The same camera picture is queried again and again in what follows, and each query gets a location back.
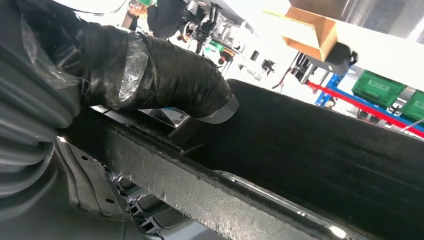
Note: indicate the blue and red storage rack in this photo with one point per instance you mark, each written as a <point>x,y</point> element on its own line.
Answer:
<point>364,109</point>

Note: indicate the green plastic crate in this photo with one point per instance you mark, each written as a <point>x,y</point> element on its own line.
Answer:
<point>414,107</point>
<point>377,89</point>

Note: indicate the person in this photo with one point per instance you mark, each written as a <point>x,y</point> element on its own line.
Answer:
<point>165,20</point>

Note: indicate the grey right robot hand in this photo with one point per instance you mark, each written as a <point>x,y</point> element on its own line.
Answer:
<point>172,76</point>

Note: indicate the brown cardboard box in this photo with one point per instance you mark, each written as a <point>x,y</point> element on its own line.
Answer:
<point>311,33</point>

